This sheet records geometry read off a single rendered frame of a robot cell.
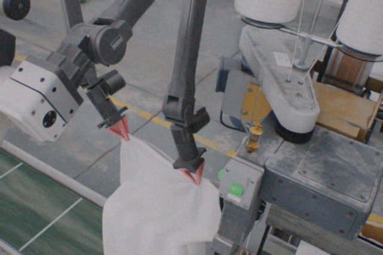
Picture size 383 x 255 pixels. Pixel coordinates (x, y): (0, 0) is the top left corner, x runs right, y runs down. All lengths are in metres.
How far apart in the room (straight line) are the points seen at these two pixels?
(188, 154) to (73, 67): 0.48
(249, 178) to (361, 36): 0.41
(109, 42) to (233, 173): 0.37
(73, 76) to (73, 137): 2.30
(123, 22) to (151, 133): 2.32
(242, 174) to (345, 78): 0.55
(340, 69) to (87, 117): 2.34
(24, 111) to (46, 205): 1.37
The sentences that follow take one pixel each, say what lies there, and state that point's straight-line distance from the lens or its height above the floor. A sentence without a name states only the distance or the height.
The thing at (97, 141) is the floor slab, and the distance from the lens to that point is 3.06.
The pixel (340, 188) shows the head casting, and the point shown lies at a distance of 0.91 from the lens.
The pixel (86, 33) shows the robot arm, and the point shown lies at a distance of 0.87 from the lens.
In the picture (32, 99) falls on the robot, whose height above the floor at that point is 1.49.
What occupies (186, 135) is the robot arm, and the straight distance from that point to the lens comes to 1.14.
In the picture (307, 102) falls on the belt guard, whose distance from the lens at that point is 1.00.
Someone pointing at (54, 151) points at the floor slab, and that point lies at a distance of 3.00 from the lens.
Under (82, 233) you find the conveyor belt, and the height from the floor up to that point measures 0.38.
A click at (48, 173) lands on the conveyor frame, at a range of 2.26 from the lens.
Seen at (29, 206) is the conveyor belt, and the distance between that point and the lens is 2.11.
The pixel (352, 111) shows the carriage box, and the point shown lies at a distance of 1.20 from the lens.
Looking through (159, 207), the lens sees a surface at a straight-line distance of 1.41.
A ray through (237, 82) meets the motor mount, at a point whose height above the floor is 1.28.
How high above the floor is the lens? 1.90
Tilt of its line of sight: 36 degrees down
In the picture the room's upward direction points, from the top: 7 degrees clockwise
